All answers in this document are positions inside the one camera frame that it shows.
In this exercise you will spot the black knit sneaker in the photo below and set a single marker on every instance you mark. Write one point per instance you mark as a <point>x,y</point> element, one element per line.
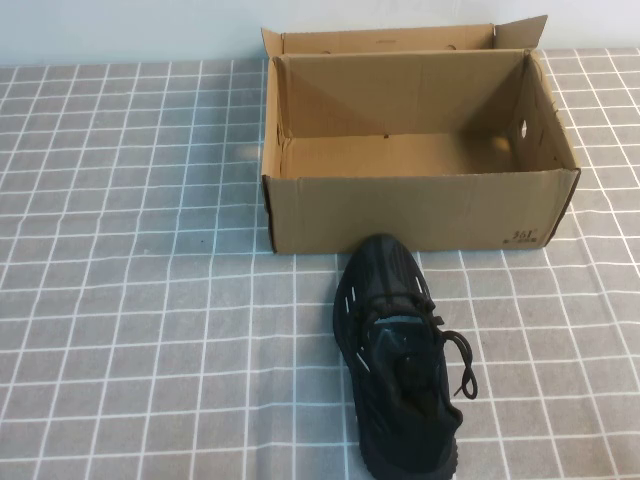
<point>395,280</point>

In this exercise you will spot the brown cardboard shoe box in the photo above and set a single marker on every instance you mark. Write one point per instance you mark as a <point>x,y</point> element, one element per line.
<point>400,210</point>

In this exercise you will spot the grey checked tablecloth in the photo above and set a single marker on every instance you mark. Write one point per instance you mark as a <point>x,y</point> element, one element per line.
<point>150,300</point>

